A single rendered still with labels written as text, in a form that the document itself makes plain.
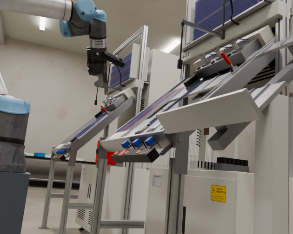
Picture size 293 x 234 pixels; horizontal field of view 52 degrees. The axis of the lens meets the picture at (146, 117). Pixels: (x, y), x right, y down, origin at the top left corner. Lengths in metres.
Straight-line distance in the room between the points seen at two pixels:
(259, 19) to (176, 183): 0.91
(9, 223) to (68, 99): 8.61
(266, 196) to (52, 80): 8.98
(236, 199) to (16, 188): 0.75
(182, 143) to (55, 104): 8.53
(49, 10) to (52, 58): 8.65
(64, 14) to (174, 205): 0.75
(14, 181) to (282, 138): 0.74
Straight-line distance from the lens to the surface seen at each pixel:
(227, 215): 1.22
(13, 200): 0.93
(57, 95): 9.46
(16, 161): 0.98
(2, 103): 0.98
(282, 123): 0.86
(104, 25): 1.31
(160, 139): 1.06
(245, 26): 1.60
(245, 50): 1.38
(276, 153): 0.83
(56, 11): 1.13
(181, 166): 0.97
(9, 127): 0.97
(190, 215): 1.40
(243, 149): 11.82
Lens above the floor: 0.58
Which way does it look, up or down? 11 degrees up
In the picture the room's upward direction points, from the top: 5 degrees clockwise
